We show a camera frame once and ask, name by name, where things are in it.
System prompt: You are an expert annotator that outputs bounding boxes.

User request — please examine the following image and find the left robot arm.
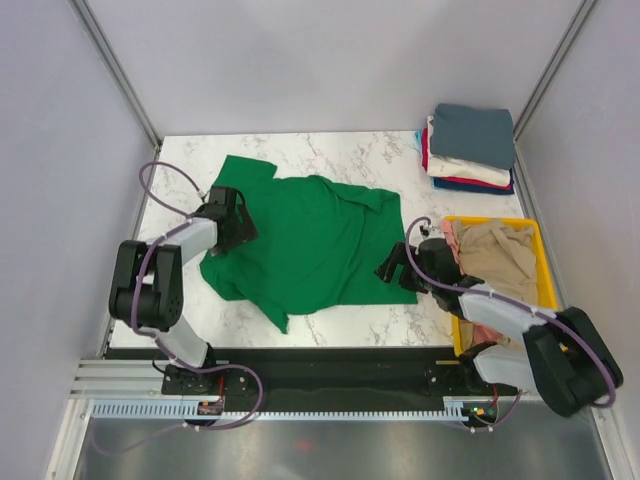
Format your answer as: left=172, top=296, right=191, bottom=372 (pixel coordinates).
left=109, top=186, right=258, bottom=393

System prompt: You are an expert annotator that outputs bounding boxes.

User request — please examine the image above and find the aluminium extrusion rail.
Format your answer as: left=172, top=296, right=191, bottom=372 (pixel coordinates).
left=70, top=359, right=163, bottom=399

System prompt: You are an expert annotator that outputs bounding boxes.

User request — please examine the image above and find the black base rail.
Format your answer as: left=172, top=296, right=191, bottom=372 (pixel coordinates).
left=161, top=347, right=516, bottom=412

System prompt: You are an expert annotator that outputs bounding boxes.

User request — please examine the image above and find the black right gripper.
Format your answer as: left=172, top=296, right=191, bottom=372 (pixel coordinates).
left=374, top=242, right=437, bottom=295

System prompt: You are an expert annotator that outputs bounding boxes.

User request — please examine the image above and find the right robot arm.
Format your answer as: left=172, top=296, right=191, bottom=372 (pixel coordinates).
left=375, top=238, right=624, bottom=417

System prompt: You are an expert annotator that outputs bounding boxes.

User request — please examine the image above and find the right aluminium frame post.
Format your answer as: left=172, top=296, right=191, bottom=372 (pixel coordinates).
left=513, top=0, right=601, bottom=144

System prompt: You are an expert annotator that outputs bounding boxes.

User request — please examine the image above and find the aluminium frame post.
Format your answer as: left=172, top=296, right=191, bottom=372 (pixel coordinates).
left=513, top=0, right=601, bottom=144
left=69, top=0, right=162, bottom=152

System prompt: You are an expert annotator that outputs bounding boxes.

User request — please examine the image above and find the folded red t shirt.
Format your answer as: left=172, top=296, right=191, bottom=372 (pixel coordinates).
left=421, top=127, right=515, bottom=192

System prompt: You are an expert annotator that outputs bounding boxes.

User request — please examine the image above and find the pink t shirt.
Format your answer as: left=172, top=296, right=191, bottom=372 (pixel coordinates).
left=440, top=220, right=502, bottom=351

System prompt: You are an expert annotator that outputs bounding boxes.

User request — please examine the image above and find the white slotted cable duct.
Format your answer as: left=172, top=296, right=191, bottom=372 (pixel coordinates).
left=91, top=399, right=496, bottom=422

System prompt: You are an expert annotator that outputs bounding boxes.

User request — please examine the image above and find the folded cream t shirt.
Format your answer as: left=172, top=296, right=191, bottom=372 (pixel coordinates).
left=426, top=115, right=512, bottom=187

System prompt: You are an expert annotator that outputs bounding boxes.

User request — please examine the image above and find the green t shirt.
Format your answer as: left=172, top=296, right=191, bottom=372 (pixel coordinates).
left=199, top=156, right=417, bottom=333

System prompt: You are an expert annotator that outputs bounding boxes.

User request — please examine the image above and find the folded navy t shirt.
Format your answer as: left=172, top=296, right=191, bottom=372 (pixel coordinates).
left=432, top=171, right=514, bottom=196

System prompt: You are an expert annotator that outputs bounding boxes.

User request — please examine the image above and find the beige t shirt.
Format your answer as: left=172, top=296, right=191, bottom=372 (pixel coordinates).
left=452, top=222, right=541, bottom=346

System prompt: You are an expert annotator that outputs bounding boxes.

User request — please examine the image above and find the left aluminium frame post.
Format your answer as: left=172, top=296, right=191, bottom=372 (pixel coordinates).
left=69, top=0, right=162, bottom=152

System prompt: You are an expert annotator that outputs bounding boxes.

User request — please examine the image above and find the yellow plastic bin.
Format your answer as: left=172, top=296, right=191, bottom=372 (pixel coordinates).
left=443, top=215, right=559, bottom=359

